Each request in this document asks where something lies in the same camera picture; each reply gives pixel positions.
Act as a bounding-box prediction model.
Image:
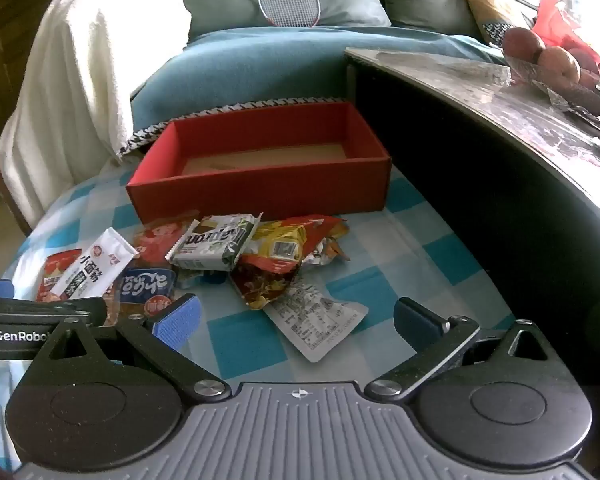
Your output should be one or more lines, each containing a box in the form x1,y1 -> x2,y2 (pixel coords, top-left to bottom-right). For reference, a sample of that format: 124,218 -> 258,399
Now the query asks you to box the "glass fruit bowl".
504,52 -> 600,122

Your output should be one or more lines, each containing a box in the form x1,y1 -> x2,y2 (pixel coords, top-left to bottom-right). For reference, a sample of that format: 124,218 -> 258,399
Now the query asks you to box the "teal blanket with houndstooth trim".
115,25 -> 508,158

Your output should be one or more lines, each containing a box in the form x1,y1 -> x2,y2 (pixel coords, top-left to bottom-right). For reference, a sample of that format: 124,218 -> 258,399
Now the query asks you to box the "red plastic bag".
531,0 -> 600,83

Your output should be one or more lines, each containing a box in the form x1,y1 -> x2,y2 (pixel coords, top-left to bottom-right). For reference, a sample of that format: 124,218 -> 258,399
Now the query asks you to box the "red orange snack packet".
36,249 -> 83,303

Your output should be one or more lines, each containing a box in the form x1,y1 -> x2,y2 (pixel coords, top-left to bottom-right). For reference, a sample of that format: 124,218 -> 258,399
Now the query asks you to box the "yellow and red snack packet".
242,214 -> 351,263

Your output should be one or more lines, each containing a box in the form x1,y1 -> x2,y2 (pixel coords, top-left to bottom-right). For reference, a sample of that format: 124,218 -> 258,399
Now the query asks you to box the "white and red long packet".
60,227 -> 137,302

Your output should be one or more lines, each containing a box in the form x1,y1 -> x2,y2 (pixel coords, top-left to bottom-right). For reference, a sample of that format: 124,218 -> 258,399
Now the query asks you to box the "white towel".
0,0 -> 192,192

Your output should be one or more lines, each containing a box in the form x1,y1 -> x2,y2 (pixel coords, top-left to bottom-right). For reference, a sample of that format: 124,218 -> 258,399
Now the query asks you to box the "white clear snack packet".
264,282 -> 370,364

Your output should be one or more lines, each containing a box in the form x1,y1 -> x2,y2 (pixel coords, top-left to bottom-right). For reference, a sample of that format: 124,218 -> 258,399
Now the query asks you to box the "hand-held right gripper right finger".
364,297 -> 563,404

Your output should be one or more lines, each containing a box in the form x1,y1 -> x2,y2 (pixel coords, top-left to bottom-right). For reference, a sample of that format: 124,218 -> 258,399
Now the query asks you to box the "red brown snack packet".
229,254 -> 302,312

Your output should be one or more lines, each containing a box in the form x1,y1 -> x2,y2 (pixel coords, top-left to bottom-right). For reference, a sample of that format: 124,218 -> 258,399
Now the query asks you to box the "yellow patterned pillow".
461,0 -> 523,47

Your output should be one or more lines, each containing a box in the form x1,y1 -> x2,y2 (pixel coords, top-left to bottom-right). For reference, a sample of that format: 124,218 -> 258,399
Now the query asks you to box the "red apple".
501,26 -> 547,65
536,46 -> 582,87
567,49 -> 600,77

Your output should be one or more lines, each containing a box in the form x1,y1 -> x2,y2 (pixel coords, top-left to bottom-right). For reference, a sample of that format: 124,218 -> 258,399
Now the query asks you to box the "red cardboard box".
125,101 -> 392,223

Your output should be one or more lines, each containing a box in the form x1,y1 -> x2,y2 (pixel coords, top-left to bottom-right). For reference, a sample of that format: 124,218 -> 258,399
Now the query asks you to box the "large grey-green cushion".
176,0 -> 392,42

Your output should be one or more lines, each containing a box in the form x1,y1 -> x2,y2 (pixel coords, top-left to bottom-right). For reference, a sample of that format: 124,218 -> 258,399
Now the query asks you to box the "white and green wafer packet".
166,213 -> 262,272

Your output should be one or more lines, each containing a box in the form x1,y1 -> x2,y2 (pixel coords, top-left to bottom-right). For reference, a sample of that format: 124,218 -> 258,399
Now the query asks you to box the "dark coffee table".
344,46 -> 600,321

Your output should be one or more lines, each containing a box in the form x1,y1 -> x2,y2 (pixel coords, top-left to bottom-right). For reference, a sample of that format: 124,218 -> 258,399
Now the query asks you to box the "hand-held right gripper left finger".
25,294 -> 232,404

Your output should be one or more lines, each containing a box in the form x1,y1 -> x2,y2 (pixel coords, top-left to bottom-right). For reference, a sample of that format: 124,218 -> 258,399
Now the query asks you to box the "small grey-green cushion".
381,0 -> 487,40

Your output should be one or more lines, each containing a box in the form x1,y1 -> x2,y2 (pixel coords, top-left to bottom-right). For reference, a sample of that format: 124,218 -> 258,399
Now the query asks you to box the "blue and red snack packet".
115,266 -> 177,317

